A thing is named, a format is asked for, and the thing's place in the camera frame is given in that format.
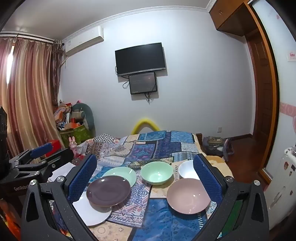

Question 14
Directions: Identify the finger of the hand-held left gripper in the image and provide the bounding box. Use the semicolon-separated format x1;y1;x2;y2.
9;142;53;166
14;148;75;179

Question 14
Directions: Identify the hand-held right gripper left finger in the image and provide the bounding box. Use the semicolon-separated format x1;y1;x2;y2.
20;153;98;241

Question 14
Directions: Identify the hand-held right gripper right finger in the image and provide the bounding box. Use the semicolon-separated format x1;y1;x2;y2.
193;153;270;241

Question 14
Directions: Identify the white bowl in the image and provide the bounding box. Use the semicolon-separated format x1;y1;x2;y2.
178;160;201;180

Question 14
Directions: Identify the pink bowl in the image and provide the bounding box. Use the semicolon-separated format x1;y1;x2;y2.
166;178;211;214

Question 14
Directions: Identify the purple plate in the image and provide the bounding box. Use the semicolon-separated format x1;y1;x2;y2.
86;175;132;207

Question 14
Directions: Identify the white plate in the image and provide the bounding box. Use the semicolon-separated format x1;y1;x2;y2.
72;199;113;227

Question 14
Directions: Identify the green plate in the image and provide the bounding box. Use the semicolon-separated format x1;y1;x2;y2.
102;167;137;188

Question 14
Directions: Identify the green bowl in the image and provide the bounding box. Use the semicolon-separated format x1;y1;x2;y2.
141;161;174;186

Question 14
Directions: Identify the red box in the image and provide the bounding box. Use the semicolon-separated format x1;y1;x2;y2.
45;139;64;158

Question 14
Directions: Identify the white folded cloth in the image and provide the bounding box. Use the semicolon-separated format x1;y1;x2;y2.
47;162;75;186

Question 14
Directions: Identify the pink bunny toy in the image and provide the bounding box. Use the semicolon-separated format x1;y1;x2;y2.
68;136;79;154

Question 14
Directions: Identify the green box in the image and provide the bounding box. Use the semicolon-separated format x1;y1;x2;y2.
72;125;92;146

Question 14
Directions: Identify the orange red cloth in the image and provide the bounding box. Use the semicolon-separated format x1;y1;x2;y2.
0;198;22;241

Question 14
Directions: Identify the grey bag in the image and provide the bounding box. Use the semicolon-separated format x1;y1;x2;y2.
202;136;234;158

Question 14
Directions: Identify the pile of cardboard boxes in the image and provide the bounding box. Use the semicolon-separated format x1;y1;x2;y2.
54;99;84;139

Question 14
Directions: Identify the grey green cushion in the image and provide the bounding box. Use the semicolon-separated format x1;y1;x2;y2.
70;103;95;138

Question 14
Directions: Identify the striped pink curtain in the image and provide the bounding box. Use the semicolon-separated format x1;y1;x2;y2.
0;34;64;161

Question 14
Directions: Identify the blue patchwork blanket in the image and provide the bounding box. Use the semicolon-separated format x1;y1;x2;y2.
47;130;234;241

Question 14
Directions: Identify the white folding board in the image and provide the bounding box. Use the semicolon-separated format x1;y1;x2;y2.
263;146;296;230

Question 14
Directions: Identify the white air conditioner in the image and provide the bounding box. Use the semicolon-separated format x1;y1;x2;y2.
64;25;105;56

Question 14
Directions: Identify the wooden overhead cabinet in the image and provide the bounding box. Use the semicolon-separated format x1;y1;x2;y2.
209;0;259;37

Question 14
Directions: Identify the yellow foam ring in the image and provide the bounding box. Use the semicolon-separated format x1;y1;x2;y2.
131;118;160;135

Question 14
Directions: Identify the wooden door frame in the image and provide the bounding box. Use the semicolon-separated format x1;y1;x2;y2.
245;2;279;184

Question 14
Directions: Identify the pink wall sticker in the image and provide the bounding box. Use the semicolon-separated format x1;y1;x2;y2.
280;101;296;140

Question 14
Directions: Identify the small black wall monitor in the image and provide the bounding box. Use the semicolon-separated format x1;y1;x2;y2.
129;72;158;95

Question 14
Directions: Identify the black wall television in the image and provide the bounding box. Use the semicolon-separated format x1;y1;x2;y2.
115;42;167;77

